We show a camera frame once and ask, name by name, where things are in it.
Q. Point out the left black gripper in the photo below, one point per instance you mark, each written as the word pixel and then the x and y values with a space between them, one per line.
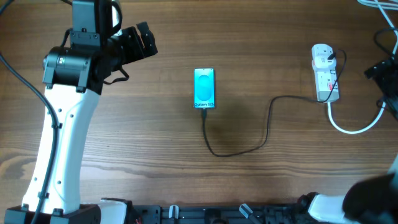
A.
pixel 137 51

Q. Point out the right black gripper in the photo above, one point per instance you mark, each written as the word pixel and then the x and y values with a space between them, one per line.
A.
pixel 388 68

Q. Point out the turquoise screen smartphone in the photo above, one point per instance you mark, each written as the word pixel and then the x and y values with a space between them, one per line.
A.
pixel 204 88

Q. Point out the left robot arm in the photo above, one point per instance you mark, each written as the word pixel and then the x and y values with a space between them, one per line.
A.
pixel 75 73

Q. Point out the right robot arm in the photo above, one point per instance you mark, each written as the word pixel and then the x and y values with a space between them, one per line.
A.
pixel 373 200

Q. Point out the white charger adapter plug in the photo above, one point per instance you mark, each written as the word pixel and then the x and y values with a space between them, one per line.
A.
pixel 322 63

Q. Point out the white power strip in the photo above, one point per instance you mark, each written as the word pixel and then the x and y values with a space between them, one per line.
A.
pixel 325 81

